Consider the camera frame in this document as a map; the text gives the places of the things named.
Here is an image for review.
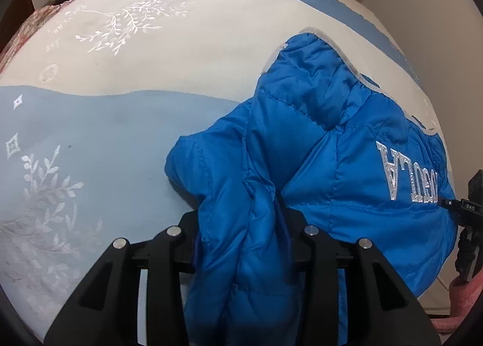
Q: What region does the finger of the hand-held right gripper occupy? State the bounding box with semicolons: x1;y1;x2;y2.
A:
455;225;483;283

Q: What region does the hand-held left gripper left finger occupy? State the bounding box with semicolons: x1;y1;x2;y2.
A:
43;212;200;346

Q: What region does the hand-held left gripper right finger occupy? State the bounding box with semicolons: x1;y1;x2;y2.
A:
278;195;440;346

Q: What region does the blue puffer jacket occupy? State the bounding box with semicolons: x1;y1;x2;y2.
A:
164;25;459;346

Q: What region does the pink fuzzy cloth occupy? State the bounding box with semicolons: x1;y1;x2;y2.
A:
430;276;481;333

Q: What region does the blue and white bedspread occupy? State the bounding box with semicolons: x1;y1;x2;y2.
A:
0;0;453;346

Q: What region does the pink floral quilt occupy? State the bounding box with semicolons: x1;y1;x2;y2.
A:
0;1;76;71

